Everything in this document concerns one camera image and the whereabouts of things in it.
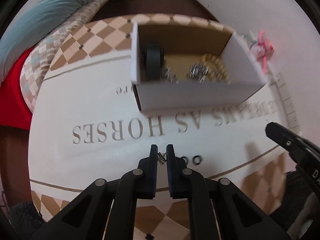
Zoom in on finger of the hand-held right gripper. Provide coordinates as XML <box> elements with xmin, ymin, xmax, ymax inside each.
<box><xmin>265</xmin><ymin>122</ymin><xmax>320</xmax><ymax>162</ymax></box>

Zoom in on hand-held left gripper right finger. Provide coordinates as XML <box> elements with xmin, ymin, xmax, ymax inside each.
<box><xmin>166</xmin><ymin>144</ymin><xmax>297</xmax><ymax>240</ymax></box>

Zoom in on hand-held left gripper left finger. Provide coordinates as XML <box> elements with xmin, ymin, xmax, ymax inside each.
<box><xmin>32</xmin><ymin>144</ymin><xmax>159</xmax><ymax>240</ymax></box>

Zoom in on cardboard box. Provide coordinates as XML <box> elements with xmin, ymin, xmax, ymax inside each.
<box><xmin>130</xmin><ymin>21</ymin><xmax>265</xmax><ymax>112</ymax></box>

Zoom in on pile of silver gold parts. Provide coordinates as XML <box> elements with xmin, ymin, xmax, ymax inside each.
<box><xmin>200</xmin><ymin>53</ymin><xmax>229</xmax><ymax>82</ymax></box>

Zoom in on thin silver necklace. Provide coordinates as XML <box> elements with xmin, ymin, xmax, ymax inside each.
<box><xmin>161</xmin><ymin>65</ymin><xmax>179</xmax><ymax>83</ymax></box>

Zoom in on thick silver chain bracelet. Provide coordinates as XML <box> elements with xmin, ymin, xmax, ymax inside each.
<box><xmin>187</xmin><ymin>64</ymin><xmax>208</xmax><ymax>83</ymax></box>

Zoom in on black tape roll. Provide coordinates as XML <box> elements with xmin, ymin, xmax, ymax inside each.
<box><xmin>144</xmin><ymin>42</ymin><xmax>165</xmax><ymax>82</ymax></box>

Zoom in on black fuzzy pants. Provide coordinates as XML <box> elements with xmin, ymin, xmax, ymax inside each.
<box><xmin>10</xmin><ymin>171</ymin><xmax>320</xmax><ymax>240</ymax></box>

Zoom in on pink plush toy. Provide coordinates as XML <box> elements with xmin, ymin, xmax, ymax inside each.
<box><xmin>255</xmin><ymin>31</ymin><xmax>275</xmax><ymax>75</ymax></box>

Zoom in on diamond pattern printed tablecloth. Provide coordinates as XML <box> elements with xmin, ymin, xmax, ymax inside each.
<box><xmin>27</xmin><ymin>14</ymin><xmax>303</xmax><ymax>240</ymax></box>

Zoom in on red blanket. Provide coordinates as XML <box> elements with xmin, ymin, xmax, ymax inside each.
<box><xmin>0</xmin><ymin>46</ymin><xmax>35</xmax><ymax>130</ymax></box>

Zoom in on blue quilt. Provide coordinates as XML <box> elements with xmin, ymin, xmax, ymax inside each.
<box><xmin>0</xmin><ymin>0</ymin><xmax>125</xmax><ymax>67</ymax></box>

